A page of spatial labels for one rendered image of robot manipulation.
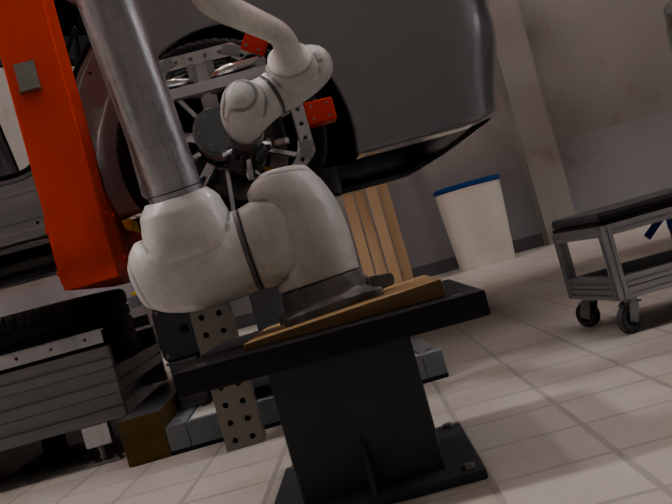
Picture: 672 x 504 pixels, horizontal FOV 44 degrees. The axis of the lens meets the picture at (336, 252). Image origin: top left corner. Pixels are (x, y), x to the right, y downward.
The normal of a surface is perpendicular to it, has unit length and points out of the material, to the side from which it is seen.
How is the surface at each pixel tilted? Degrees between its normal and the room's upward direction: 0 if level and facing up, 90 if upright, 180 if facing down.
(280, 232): 87
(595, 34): 90
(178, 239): 96
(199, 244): 94
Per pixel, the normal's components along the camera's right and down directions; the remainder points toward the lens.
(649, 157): -0.03, 0.00
